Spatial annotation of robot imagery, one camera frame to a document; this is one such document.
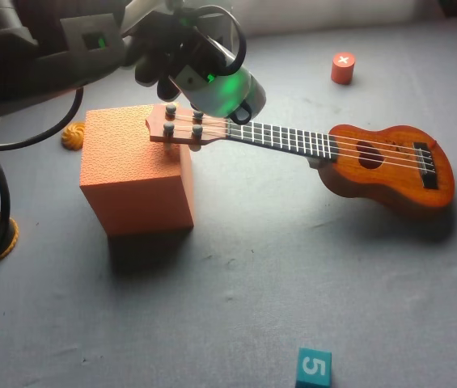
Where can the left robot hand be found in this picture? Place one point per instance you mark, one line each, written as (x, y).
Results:
(147, 72)

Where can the orange toy ukulele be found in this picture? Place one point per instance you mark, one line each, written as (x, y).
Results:
(394, 182)

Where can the orange cream swirl toy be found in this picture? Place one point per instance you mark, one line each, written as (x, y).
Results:
(72, 137)

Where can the orange textured box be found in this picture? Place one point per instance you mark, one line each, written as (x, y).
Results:
(131, 194)

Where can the white backdrop sheet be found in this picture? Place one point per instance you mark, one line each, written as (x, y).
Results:
(333, 16)

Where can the red cylinder block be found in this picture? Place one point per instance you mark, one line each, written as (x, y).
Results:
(342, 72)

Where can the teal number five block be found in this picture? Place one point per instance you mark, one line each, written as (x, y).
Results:
(313, 368)

